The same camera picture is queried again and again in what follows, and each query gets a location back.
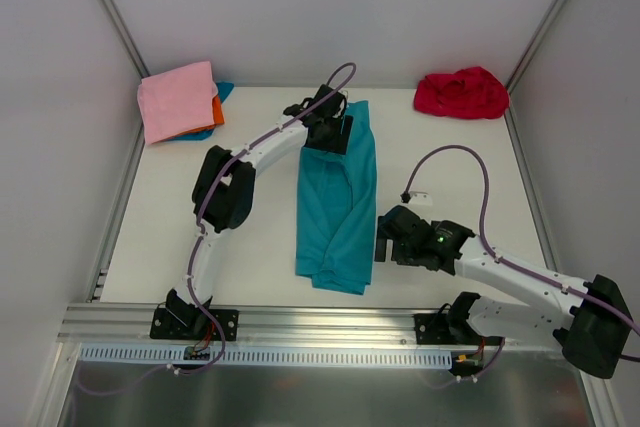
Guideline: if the teal t shirt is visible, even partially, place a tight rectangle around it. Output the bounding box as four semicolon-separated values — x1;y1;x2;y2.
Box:
170;82;234;142
295;100;377;295

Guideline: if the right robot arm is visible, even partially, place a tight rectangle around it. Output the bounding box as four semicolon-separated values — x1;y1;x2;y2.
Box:
374;205;633;379

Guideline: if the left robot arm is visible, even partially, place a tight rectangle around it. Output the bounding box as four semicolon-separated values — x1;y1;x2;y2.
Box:
153;84;353;338

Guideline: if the folded orange t shirt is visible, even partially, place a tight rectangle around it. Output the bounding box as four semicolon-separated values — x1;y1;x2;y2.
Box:
177;95;225;140

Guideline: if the folded teal t shirt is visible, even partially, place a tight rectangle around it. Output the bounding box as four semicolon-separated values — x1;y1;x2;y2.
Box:
170;82;234;142

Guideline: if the crumpled red t shirt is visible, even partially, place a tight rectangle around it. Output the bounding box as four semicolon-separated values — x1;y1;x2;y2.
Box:
413;66;510;120

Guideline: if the folded pink t shirt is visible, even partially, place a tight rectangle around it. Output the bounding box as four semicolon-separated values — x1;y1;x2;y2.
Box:
137;61;218;145

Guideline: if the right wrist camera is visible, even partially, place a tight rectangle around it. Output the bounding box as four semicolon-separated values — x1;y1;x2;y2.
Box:
400;190;433;207

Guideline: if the aluminium mounting rail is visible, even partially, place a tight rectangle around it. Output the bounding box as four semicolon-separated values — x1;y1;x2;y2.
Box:
55;302;551;348

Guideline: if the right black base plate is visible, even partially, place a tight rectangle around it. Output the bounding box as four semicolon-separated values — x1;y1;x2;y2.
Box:
412;313;481;346

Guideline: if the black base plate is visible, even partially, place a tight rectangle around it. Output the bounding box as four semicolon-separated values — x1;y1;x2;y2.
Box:
412;313;481;346
149;305;239;342

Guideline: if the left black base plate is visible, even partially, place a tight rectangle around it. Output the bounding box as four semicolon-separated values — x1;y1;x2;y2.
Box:
149;305;239;342

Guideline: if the white slotted cable duct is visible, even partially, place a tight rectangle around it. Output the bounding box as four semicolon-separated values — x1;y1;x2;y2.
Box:
79;343;453;370

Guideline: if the left aluminium frame post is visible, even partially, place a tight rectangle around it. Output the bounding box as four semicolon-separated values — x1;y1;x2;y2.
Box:
98;0;149;78

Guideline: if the aluminium frame post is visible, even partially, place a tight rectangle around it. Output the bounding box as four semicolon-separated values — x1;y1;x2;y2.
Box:
505;0;601;89
98;0;149;78

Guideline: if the right aluminium frame post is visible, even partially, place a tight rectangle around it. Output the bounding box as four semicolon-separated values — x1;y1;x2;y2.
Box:
505;0;601;89

